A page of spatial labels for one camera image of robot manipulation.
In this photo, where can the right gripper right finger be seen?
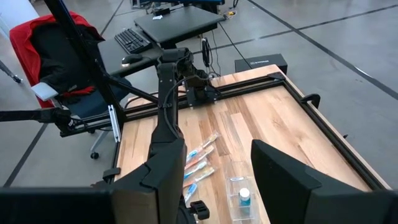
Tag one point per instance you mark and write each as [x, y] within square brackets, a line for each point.
[280, 180]

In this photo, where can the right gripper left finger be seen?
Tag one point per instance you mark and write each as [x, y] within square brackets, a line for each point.
[161, 186]

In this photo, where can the orange toothbrush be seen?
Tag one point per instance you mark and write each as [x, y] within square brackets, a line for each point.
[202, 175]
[199, 157]

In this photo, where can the clear acrylic organizer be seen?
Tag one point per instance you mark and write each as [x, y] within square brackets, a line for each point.
[233, 199]

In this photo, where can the teal mouthwash bottle white cap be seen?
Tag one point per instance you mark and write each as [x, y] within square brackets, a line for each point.
[244, 197]

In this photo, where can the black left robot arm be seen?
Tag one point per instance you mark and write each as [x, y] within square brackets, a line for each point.
[168, 93]

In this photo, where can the black box white lettering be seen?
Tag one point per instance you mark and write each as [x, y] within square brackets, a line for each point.
[261, 62]

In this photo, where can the black computer mouse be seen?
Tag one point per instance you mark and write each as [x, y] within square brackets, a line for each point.
[131, 59]

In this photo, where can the black desk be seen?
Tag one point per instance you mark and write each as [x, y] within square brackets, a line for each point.
[107, 59]

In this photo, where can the black keyboard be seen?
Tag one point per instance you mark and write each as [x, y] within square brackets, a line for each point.
[132, 40]

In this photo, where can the black garment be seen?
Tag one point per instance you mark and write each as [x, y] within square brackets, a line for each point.
[59, 59]

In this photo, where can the yellow power plug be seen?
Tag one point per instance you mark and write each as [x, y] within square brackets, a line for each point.
[230, 14]

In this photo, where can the small black desk device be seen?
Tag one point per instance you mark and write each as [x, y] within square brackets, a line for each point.
[161, 12]

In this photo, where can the office chair with red jacket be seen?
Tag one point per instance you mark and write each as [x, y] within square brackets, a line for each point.
[18, 40]

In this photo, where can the silver aluminium bracket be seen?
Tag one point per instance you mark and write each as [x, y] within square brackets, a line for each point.
[113, 124]

